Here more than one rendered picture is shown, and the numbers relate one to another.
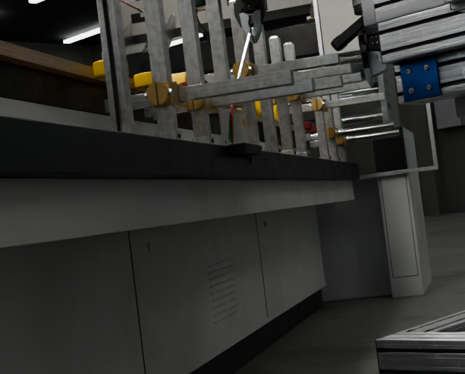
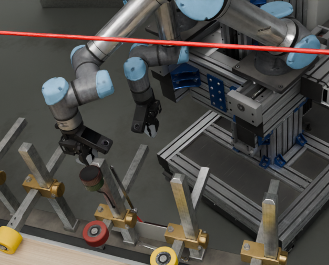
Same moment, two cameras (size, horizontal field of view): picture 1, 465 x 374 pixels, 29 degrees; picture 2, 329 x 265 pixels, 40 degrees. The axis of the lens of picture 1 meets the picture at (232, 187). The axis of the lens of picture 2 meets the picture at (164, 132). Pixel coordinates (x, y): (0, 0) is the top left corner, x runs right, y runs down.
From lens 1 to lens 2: 2.71 m
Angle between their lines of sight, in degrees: 81
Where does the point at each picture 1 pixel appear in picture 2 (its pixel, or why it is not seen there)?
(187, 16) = (189, 201)
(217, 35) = (114, 187)
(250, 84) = not seen: hidden behind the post
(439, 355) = (301, 223)
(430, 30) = (284, 110)
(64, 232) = not seen: outside the picture
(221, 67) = (121, 204)
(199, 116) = not seen: hidden behind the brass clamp
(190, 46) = (193, 215)
